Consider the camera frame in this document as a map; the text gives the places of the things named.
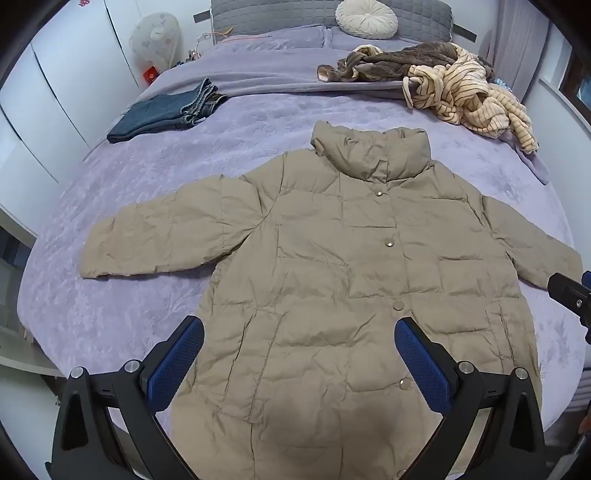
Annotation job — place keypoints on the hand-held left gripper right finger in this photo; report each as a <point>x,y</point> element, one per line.
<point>422,360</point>

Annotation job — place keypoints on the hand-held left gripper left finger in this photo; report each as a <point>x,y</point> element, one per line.
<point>178,357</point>

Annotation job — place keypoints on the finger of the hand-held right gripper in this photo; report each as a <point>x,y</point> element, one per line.
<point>587,278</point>
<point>568,290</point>

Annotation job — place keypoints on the khaki puffer jacket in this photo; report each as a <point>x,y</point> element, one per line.
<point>323,277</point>

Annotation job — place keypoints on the bed with purple blanket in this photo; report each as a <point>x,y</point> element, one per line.
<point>138,207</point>

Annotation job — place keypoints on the white side shelf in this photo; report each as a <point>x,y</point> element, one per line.
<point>18,323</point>

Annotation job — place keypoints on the dark framed window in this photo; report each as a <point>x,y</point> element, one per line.
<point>577,78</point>

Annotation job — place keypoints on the light blue cloth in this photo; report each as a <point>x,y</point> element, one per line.
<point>502,83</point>

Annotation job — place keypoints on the cream striped fleece garment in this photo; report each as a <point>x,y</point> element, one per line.
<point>466,92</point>

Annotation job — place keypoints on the folded blue jeans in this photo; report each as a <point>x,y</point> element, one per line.
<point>152,113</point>

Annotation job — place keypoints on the grey curtain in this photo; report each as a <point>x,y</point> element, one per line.
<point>517,37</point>

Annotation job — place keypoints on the red paper packet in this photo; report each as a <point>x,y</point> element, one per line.
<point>150,76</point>

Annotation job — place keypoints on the brown fleece garment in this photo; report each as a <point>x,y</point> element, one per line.
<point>406,57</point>

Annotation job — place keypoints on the cluttered nightstand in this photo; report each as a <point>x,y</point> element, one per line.
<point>189,55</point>

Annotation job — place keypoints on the purple folded duvet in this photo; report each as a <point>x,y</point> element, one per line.
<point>277,69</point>

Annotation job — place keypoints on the fan with floral cover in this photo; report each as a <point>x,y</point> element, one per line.
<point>150,39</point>

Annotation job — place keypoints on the purple pillow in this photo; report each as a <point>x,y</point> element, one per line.
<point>344,41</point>
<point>277,36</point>

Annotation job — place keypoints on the round cream cushion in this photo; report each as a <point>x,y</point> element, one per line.
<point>367,18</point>

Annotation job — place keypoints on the grey quilted headboard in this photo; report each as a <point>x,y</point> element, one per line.
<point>277,16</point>

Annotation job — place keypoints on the grey wall strip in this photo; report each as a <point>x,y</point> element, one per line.
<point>464,32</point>
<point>202,16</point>

